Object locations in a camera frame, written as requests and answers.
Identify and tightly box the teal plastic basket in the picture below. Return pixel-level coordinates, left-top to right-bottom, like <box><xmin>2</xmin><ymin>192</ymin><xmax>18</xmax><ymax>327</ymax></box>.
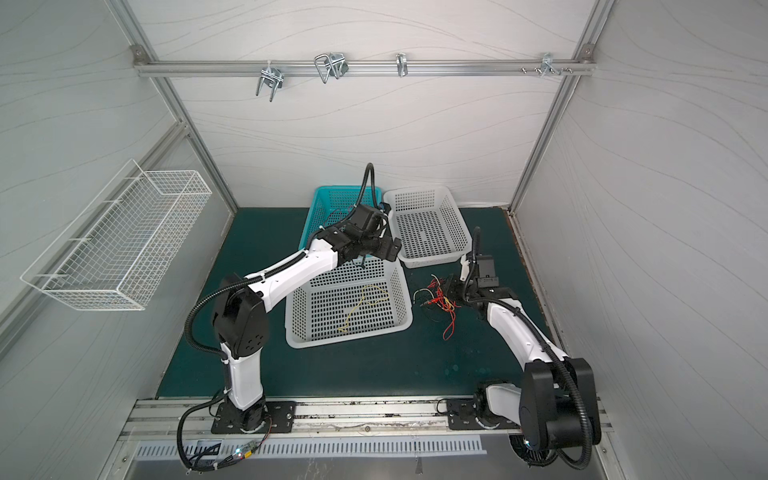
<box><xmin>298</xmin><ymin>185</ymin><xmax>359</xmax><ymax>250</ymax></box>

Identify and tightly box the right base cable loop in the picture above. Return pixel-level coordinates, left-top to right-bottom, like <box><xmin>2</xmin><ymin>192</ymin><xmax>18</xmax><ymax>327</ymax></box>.
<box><xmin>508</xmin><ymin>433</ymin><xmax>559</xmax><ymax>469</ymax></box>

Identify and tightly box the left base cable bundle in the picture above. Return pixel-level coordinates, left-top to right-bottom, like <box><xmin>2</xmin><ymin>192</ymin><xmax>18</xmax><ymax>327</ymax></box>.
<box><xmin>175</xmin><ymin>392</ymin><xmax>274</xmax><ymax>473</ymax></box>

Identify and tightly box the red wire bundle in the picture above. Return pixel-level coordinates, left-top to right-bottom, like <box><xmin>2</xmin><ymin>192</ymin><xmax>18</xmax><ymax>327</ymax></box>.
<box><xmin>413</xmin><ymin>274</ymin><xmax>460</xmax><ymax>342</ymax></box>

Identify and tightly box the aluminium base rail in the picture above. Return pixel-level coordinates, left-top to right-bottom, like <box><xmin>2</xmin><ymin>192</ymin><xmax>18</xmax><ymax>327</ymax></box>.
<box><xmin>118</xmin><ymin>395</ymin><xmax>522</xmax><ymax>441</ymax></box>

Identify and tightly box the large white plastic basket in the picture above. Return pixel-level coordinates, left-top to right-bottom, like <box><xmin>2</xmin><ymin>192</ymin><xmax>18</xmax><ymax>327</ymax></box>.
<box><xmin>285</xmin><ymin>256</ymin><xmax>413</xmax><ymax>349</ymax></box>

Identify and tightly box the small white plastic basket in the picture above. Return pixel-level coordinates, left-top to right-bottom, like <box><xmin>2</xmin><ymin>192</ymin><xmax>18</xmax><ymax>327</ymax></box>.
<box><xmin>383</xmin><ymin>186</ymin><xmax>472</xmax><ymax>269</ymax></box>

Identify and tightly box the white wire wall basket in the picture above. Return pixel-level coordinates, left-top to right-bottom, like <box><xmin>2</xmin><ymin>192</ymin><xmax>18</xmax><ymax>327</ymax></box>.
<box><xmin>20</xmin><ymin>160</ymin><xmax>212</xmax><ymax>312</ymax></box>

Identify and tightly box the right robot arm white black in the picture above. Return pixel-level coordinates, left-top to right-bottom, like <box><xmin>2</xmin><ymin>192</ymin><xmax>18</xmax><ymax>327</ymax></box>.
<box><xmin>446</xmin><ymin>228</ymin><xmax>602</xmax><ymax>470</ymax></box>

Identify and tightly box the white slotted cable duct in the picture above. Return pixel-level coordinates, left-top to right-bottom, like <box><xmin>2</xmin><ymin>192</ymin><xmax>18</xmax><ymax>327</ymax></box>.
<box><xmin>134</xmin><ymin>435</ymin><xmax>487</xmax><ymax>461</ymax></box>

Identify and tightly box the horizontal aluminium rail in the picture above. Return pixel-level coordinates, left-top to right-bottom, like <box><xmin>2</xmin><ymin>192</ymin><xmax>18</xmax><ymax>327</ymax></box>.
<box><xmin>134</xmin><ymin>57</ymin><xmax>597</xmax><ymax>78</ymax></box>

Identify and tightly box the metal bracket on rail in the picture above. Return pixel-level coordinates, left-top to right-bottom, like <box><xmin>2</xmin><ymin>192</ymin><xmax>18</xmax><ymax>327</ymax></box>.
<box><xmin>395</xmin><ymin>52</ymin><xmax>408</xmax><ymax>78</ymax></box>

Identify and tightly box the yellow wire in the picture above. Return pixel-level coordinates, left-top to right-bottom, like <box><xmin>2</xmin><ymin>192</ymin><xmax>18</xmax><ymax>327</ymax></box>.
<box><xmin>337</xmin><ymin>281</ymin><xmax>391</xmax><ymax>335</ymax></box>

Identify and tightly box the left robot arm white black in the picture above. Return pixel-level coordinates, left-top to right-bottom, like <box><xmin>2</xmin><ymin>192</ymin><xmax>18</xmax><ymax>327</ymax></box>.
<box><xmin>183</xmin><ymin>163</ymin><xmax>402</xmax><ymax>422</ymax></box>

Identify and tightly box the metal U-bolt clamp left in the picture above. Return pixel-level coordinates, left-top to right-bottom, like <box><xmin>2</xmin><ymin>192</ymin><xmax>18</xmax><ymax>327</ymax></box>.
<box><xmin>255</xmin><ymin>64</ymin><xmax>284</xmax><ymax>102</ymax></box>

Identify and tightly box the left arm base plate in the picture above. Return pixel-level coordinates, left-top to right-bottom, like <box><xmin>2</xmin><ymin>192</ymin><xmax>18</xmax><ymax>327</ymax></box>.
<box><xmin>211</xmin><ymin>400</ymin><xmax>297</xmax><ymax>434</ymax></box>

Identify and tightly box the metal bolt clamp right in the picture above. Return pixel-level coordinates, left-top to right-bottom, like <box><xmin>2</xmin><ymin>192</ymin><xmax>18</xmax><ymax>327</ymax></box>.
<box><xmin>520</xmin><ymin>53</ymin><xmax>574</xmax><ymax>77</ymax></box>

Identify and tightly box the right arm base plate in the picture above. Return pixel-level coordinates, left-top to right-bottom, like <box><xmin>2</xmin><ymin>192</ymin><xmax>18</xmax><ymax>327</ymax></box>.
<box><xmin>435</xmin><ymin>397</ymin><xmax>519</xmax><ymax>431</ymax></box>

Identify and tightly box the metal U-bolt clamp middle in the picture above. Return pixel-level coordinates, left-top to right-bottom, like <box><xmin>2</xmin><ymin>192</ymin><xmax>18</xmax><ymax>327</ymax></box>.
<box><xmin>313</xmin><ymin>52</ymin><xmax>349</xmax><ymax>84</ymax></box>

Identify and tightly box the metal u-bolt clamp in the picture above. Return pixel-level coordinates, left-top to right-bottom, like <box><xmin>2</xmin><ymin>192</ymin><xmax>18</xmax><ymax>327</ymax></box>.
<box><xmin>255</xmin><ymin>64</ymin><xmax>284</xmax><ymax>102</ymax></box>
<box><xmin>313</xmin><ymin>52</ymin><xmax>349</xmax><ymax>84</ymax></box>

